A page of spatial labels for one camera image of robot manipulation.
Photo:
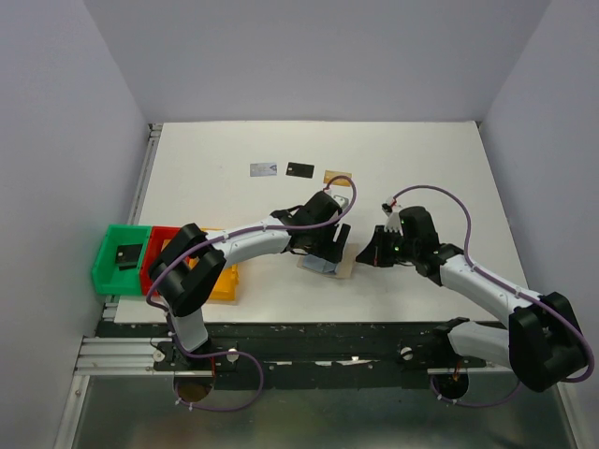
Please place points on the aluminium side rail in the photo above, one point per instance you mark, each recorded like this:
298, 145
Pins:
155, 132

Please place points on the black credit card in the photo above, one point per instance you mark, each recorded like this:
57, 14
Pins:
300, 170

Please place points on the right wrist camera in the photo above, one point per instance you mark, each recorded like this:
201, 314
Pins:
392, 209

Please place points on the black item in green bin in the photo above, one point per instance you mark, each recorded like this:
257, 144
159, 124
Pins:
127, 256

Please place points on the gold credit card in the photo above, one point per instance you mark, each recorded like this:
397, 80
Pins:
337, 178

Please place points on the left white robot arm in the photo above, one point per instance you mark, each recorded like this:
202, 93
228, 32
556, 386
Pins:
187, 269

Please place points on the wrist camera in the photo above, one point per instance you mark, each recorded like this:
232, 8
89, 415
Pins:
342, 201
392, 209

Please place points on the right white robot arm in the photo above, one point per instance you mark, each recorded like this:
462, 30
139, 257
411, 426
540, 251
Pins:
539, 334

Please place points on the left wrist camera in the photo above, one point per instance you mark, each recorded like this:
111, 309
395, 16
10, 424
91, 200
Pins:
342, 201

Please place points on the yellow plastic bin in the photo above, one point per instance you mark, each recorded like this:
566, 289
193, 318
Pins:
225, 289

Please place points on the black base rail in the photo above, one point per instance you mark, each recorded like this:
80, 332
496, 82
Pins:
319, 356

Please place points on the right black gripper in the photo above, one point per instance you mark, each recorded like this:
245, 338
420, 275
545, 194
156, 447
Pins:
373, 256

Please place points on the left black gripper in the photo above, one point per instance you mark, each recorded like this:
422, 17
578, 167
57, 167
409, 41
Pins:
331, 251

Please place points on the red plastic bin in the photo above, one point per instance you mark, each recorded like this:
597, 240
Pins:
160, 236

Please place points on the green plastic bin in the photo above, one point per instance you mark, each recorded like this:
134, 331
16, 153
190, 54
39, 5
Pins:
116, 271

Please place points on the silver credit card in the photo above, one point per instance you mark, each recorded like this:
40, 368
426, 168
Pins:
263, 170

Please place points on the beige card holder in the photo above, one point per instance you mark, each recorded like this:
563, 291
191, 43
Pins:
340, 271

